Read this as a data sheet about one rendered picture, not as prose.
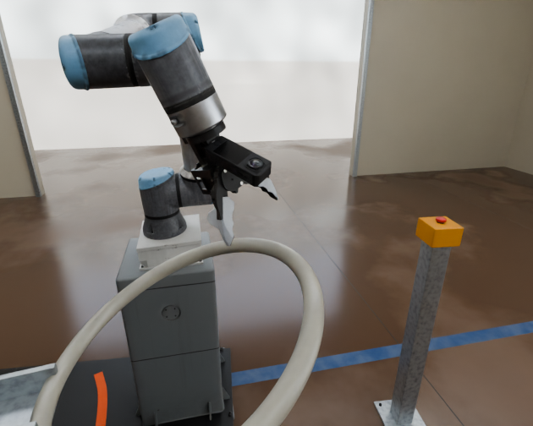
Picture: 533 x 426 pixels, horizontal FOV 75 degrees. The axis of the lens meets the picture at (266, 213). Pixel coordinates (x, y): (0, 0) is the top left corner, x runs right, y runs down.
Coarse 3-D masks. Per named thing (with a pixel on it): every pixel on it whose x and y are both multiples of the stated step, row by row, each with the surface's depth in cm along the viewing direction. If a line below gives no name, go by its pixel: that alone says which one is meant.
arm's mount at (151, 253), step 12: (192, 216) 166; (192, 228) 155; (144, 240) 147; (156, 240) 147; (168, 240) 146; (180, 240) 146; (192, 240) 146; (144, 252) 143; (156, 252) 144; (168, 252) 145; (180, 252) 146; (144, 264) 146; (156, 264) 146; (192, 264) 149
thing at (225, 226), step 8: (224, 200) 60; (232, 200) 61; (224, 208) 60; (232, 208) 61; (208, 216) 64; (216, 216) 63; (224, 216) 60; (216, 224) 63; (224, 224) 60; (232, 224) 61; (224, 232) 61; (232, 232) 62; (224, 240) 62; (232, 240) 62
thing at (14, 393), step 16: (32, 368) 57; (48, 368) 57; (0, 384) 56; (16, 384) 56; (32, 384) 57; (0, 400) 57; (16, 400) 57; (32, 400) 57; (0, 416) 54; (16, 416) 54
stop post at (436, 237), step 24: (432, 240) 130; (456, 240) 132; (432, 264) 137; (432, 288) 141; (432, 312) 146; (408, 336) 156; (408, 360) 157; (408, 384) 161; (384, 408) 179; (408, 408) 167
